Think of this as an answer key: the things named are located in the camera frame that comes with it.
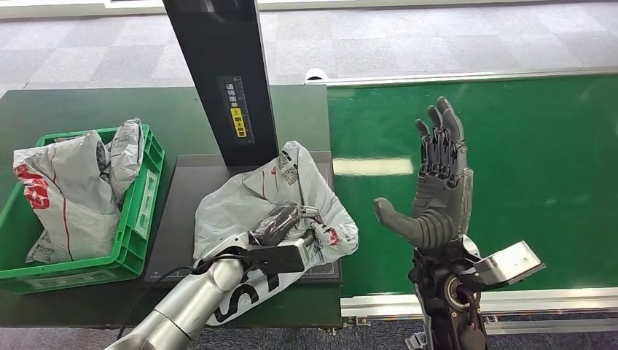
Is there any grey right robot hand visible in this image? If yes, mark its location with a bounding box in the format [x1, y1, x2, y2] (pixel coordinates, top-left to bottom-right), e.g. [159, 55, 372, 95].
[372, 96, 475, 253]

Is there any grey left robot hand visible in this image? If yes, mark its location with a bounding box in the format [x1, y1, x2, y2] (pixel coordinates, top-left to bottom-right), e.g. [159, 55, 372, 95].
[250, 201, 325, 247]

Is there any grey plastic mailer package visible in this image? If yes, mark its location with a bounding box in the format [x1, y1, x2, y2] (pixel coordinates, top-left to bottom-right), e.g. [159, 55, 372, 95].
[192, 141, 360, 327]

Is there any green conveyor belt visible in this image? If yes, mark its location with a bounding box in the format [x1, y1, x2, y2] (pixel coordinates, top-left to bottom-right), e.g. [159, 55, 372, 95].
[327, 72, 618, 298]

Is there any black inbound scanner machine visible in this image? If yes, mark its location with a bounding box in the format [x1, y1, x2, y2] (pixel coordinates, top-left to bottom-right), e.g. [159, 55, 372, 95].
[141, 0, 343, 289]

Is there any black yellow label strip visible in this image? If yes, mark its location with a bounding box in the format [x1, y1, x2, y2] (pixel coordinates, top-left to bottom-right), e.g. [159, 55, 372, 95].
[216, 74, 255, 146]

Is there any green plastic crate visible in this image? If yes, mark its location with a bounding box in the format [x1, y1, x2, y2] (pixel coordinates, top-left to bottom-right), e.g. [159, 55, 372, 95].
[0, 124, 165, 295]

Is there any small crumpled grey mailer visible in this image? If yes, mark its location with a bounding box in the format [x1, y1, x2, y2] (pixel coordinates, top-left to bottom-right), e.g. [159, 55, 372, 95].
[96, 117, 145, 205]

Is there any large grey mailer red print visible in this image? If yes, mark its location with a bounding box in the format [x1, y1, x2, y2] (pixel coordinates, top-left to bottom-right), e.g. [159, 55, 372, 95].
[12, 130, 125, 265]

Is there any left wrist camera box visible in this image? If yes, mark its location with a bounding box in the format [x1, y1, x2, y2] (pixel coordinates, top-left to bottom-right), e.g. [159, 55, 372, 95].
[245, 238, 311, 276]

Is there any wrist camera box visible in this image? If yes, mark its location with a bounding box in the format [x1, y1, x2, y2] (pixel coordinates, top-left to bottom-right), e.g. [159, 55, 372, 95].
[470, 240, 547, 292]
[245, 238, 311, 276]

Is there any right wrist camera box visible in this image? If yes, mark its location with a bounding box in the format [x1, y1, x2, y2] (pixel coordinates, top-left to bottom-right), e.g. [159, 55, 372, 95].
[470, 240, 547, 292]

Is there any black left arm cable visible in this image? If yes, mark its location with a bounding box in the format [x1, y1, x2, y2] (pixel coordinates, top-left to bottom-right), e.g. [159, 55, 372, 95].
[114, 262, 228, 342]

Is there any metal conveyor leg bracket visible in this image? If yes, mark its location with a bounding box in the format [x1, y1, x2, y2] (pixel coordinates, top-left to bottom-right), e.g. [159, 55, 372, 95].
[404, 331, 427, 350]

